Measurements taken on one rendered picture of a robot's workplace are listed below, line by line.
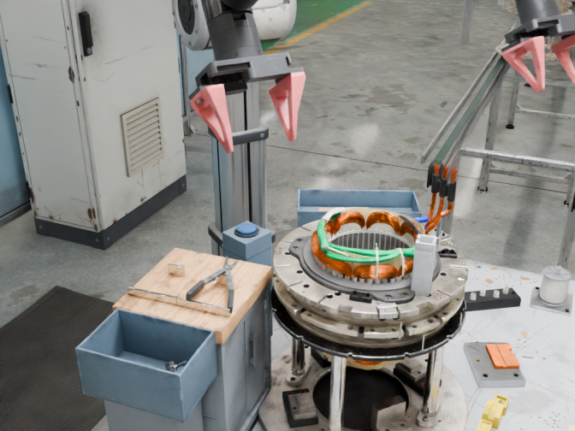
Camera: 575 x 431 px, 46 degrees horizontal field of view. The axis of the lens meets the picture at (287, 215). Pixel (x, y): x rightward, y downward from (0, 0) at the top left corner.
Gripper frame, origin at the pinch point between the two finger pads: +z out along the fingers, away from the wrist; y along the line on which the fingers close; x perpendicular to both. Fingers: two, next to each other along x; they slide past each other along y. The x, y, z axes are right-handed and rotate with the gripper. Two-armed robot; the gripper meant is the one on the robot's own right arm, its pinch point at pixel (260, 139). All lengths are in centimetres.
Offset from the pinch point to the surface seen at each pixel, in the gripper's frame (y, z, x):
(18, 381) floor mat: -26, 42, 198
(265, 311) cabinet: 10.4, 24.5, 37.7
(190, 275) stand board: -1.3, 15.0, 37.5
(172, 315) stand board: -8.0, 19.8, 29.3
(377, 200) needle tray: 46, 10, 50
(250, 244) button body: 15, 13, 49
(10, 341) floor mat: -25, 29, 220
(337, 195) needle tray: 39, 7, 53
